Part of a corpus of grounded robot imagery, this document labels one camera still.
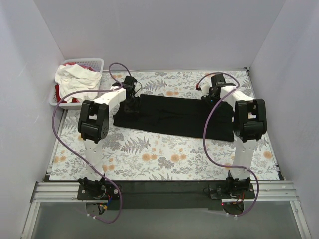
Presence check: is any white t-shirt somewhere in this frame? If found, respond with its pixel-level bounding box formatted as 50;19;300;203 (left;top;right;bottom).
54;63;103;103

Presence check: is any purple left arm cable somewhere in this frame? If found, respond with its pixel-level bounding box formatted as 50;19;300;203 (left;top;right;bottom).
52;62;125;224

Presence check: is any black t-shirt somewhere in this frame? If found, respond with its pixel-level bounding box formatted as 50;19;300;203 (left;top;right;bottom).
113;94;234;142

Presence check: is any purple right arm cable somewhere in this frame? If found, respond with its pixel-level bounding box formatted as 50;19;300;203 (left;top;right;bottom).
196;72;259;218

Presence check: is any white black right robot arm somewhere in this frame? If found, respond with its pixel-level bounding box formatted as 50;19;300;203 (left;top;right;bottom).
196;72;267;202

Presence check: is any red t-shirt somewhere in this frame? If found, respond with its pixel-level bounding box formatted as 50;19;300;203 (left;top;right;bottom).
54;62;100;104

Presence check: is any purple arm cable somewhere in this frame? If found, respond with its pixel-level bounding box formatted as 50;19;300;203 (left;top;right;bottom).
52;62;125;224
196;72;259;218

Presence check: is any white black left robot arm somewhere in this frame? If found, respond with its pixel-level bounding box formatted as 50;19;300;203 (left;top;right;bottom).
78;76;138;199

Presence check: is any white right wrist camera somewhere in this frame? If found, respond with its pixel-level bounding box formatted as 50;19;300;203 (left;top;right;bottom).
196;83;210;96

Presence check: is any aluminium frame rail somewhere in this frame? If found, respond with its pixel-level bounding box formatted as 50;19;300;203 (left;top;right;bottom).
31;180;311;239

